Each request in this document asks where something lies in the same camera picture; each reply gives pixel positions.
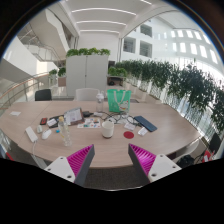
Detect colourful printed sheet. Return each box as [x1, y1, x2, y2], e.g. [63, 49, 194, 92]
[78, 118, 101, 128]

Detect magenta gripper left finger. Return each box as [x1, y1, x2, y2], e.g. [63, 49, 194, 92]
[45, 144, 95, 186]

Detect white office chair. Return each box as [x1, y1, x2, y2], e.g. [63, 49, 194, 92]
[75, 88, 99, 101]

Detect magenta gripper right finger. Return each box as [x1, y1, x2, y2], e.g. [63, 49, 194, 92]
[128, 144, 180, 184]

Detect black smartphone red case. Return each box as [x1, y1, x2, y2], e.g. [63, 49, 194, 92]
[40, 118, 47, 125]

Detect dark blue tablet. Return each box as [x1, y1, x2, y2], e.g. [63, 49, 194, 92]
[134, 116, 157, 132]

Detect white power strip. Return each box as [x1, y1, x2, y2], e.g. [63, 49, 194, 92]
[25, 127, 38, 142]

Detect green tote bag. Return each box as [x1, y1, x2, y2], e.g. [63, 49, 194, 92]
[107, 89, 131, 113]

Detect white small box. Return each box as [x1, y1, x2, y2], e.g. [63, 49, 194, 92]
[138, 127, 148, 136]

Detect tangled black cables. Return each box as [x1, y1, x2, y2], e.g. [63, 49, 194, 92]
[99, 111, 138, 126]

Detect white computer mouse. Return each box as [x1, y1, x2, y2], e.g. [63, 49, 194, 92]
[42, 129, 52, 140]

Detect clear plastic water bottle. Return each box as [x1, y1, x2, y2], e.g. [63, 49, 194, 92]
[58, 116, 72, 146]

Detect white cabinet with plants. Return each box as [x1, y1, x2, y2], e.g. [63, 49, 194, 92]
[66, 48, 110, 97]

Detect white small adapter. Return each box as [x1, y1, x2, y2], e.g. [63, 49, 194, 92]
[37, 125, 43, 134]

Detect white paper cup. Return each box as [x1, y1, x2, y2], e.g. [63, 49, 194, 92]
[102, 121, 114, 138]

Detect white paper note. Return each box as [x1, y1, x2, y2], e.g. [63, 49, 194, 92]
[10, 111, 21, 116]

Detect clear bottle white cap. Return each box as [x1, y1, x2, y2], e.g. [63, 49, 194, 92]
[96, 91, 104, 112]

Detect black office chair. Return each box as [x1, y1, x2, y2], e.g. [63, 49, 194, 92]
[35, 89, 52, 101]

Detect hedge of green plants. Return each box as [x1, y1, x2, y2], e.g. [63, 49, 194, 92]
[115, 60, 224, 133]

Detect red round coaster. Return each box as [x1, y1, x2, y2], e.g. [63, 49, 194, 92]
[123, 131, 134, 139]

